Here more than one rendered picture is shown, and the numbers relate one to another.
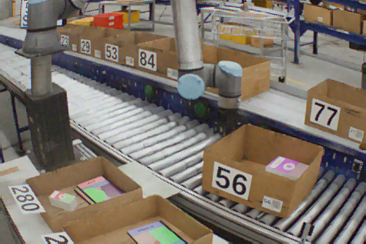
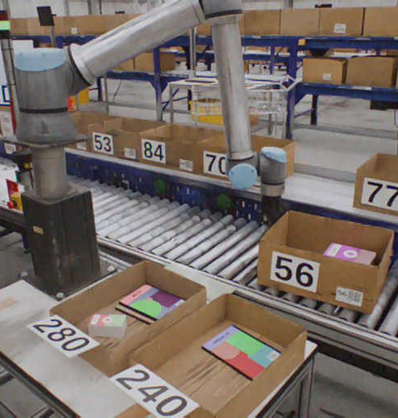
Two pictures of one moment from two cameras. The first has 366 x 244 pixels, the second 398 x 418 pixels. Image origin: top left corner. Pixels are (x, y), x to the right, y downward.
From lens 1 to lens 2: 0.36 m
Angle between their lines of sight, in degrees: 9
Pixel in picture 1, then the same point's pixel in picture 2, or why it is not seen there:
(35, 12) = (37, 85)
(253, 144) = (298, 231)
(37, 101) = (54, 205)
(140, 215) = (210, 321)
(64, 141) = (88, 251)
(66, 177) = (103, 294)
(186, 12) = (238, 95)
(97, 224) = (169, 343)
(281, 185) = (358, 273)
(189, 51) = (242, 140)
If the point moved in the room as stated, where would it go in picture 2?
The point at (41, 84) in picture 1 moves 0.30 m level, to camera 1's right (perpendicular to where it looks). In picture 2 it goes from (55, 183) to (147, 176)
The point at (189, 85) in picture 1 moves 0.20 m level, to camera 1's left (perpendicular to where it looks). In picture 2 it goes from (243, 175) to (182, 179)
